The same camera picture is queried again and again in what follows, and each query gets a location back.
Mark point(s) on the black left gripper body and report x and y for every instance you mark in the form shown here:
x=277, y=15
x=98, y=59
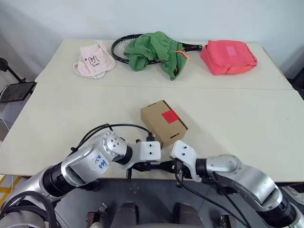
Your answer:
x=133, y=167

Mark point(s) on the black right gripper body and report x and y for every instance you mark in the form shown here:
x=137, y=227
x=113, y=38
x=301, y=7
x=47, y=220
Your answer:
x=181, y=172

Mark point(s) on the brown cardboard box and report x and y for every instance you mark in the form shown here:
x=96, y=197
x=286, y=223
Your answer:
x=164, y=124

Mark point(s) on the red tape square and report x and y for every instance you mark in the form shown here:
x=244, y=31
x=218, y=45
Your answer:
x=170, y=116

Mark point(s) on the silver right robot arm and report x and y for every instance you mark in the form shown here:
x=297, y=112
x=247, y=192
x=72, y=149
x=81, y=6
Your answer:
x=247, y=178

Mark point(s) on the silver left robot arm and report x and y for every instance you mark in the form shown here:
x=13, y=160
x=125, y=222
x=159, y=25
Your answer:
x=83, y=161

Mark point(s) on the dark rounded shape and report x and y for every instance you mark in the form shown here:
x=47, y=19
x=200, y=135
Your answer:
x=187, y=216
x=127, y=215

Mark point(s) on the black tennis racket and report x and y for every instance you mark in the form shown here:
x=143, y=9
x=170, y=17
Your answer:
x=118, y=55

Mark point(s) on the green crumpled garment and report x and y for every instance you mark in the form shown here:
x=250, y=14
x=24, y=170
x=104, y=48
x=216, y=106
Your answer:
x=154, y=51

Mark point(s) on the pink towel with writing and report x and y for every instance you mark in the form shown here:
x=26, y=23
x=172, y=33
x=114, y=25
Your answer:
x=93, y=60

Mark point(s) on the pink fabric bag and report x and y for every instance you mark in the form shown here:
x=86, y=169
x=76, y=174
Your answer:
x=228, y=57

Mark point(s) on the yellow white striped mat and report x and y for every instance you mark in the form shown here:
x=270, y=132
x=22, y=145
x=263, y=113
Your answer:
x=7, y=190

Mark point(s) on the black stand with plate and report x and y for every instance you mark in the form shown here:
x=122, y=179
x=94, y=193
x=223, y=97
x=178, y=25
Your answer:
x=16, y=91

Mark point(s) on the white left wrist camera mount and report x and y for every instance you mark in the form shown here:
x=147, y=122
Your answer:
x=149, y=149

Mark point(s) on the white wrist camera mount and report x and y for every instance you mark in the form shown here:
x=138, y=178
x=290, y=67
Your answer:
x=184, y=150
x=149, y=149

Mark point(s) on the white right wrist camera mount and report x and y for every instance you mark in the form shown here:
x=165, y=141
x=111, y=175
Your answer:
x=184, y=150

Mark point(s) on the small metal bracket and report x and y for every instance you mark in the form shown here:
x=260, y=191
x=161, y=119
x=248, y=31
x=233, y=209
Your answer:
x=97, y=216
x=226, y=221

